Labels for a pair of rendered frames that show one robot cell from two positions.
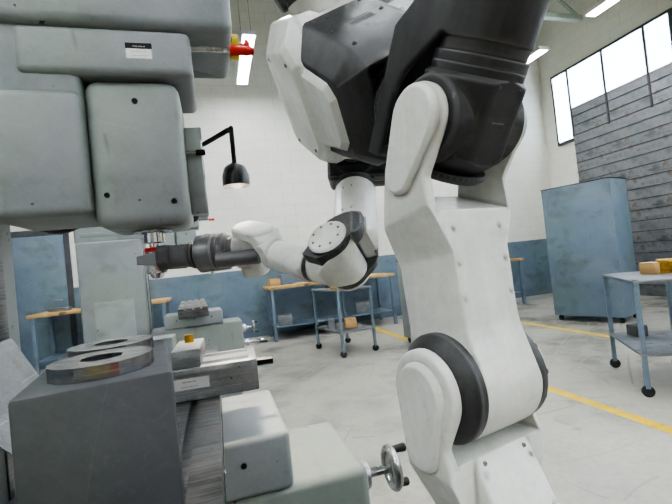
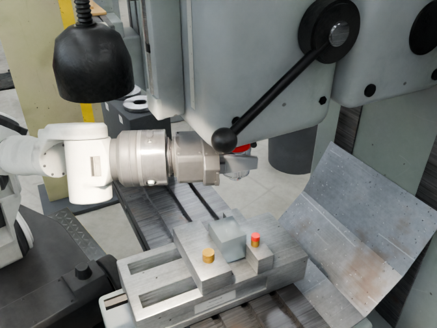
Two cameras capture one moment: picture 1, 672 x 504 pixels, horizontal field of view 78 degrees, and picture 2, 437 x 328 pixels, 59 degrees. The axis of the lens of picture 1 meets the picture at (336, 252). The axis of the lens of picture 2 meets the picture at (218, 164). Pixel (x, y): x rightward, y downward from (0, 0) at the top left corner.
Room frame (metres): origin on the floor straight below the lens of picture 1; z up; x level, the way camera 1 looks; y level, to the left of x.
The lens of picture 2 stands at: (1.50, 0.30, 1.57)
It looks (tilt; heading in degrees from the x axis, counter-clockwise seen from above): 33 degrees down; 169
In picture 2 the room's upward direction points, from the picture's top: straight up
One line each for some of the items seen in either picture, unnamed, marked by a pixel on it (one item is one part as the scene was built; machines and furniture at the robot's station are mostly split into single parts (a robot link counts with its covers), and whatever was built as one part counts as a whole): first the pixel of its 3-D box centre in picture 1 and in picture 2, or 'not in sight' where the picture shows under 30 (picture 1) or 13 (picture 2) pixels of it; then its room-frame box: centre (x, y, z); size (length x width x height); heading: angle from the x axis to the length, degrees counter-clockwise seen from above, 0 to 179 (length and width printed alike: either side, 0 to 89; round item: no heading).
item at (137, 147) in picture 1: (144, 163); (243, 1); (0.98, 0.43, 1.47); 0.21 x 0.19 x 0.32; 16
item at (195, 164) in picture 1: (196, 172); (160, 32); (1.02, 0.32, 1.45); 0.04 x 0.04 x 0.21; 16
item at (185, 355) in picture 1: (189, 352); (200, 254); (0.98, 0.36, 1.02); 0.15 x 0.06 x 0.04; 14
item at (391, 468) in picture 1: (379, 470); not in sight; (1.13, -0.05, 0.63); 0.16 x 0.12 x 0.12; 106
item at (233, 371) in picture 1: (179, 369); (212, 263); (0.97, 0.39, 0.98); 0.35 x 0.15 x 0.11; 104
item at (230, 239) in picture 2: (163, 349); (227, 239); (0.96, 0.42, 1.03); 0.06 x 0.05 x 0.06; 14
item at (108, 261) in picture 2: not in sight; (115, 283); (0.56, 0.12, 0.50); 0.20 x 0.05 x 0.20; 30
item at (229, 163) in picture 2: not in sight; (237, 164); (1.02, 0.42, 1.24); 0.06 x 0.02 x 0.03; 85
